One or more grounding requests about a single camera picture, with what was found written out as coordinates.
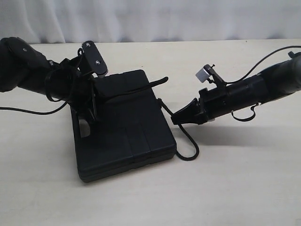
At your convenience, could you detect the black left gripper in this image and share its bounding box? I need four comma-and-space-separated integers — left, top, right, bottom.
60, 56, 113, 122

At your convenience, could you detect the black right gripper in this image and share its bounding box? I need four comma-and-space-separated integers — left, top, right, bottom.
171, 88, 212, 125

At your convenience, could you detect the black braided rope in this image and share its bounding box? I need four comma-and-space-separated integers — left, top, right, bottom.
101, 76, 200, 162

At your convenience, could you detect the black plastic carry case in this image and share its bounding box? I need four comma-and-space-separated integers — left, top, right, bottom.
71, 70, 177, 183

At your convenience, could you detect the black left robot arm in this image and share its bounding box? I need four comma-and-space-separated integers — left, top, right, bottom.
0, 37, 108, 123

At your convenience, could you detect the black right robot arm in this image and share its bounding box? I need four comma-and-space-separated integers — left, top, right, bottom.
171, 52, 301, 125

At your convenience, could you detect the white backdrop curtain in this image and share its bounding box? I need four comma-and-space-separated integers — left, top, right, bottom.
0, 0, 301, 43

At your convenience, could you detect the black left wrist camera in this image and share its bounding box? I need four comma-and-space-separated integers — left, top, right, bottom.
80, 40, 108, 78

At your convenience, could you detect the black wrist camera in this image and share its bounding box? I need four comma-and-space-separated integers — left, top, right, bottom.
196, 64, 226, 89
80, 40, 108, 78

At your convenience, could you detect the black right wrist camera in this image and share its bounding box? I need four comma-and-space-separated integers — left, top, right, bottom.
196, 64, 226, 89

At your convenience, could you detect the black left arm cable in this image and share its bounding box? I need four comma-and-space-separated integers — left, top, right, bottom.
0, 68, 73, 116

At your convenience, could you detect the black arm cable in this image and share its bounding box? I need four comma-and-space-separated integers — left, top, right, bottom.
223, 46, 301, 122
0, 68, 73, 116

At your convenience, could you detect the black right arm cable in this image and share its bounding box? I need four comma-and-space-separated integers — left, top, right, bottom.
223, 46, 301, 122

